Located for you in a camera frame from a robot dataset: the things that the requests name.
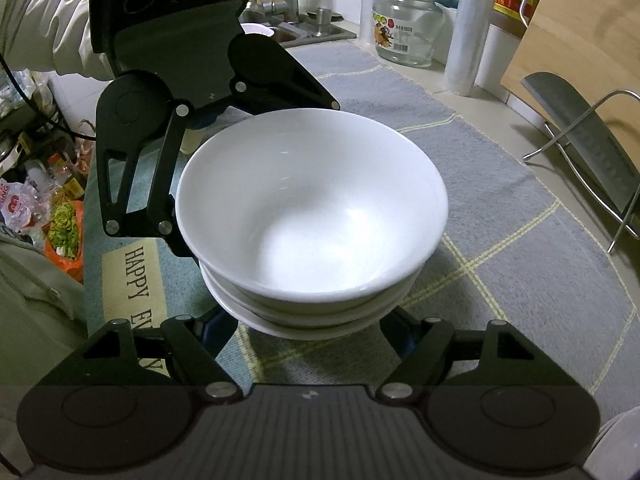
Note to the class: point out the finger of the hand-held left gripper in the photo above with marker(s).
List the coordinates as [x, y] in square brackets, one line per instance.
[167, 170]
[280, 70]

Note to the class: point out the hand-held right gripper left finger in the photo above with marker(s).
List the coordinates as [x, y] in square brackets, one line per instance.
[200, 355]

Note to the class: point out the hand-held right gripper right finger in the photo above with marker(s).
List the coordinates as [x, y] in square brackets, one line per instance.
[419, 355]

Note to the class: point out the white bowl with pink print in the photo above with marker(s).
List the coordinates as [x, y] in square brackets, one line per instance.
[300, 334]

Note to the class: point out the plain white bowl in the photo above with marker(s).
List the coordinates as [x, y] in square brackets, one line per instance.
[300, 316]

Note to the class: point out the wide white bowl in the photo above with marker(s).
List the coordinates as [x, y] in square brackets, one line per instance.
[310, 200]

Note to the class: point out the person's left forearm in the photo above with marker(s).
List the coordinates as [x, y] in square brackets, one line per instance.
[40, 20]

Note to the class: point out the steel sink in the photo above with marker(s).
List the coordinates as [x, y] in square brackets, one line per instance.
[320, 32]

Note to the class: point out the orange bag with vegetables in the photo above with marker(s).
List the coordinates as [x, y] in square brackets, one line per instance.
[62, 230]

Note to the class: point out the glass jar with green lid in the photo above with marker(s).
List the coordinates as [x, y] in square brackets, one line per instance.
[407, 25]

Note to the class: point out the red white plastic bag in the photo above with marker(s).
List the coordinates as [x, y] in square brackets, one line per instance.
[20, 207]

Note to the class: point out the grey checked mat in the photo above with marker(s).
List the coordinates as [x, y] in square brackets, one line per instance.
[500, 210]

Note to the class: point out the person's body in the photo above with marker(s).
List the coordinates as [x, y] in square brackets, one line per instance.
[30, 310]

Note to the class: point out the plastic wrap roll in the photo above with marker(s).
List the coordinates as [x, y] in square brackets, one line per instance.
[467, 25]

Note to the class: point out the bamboo cutting board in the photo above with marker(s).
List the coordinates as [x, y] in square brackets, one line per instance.
[590, 35]

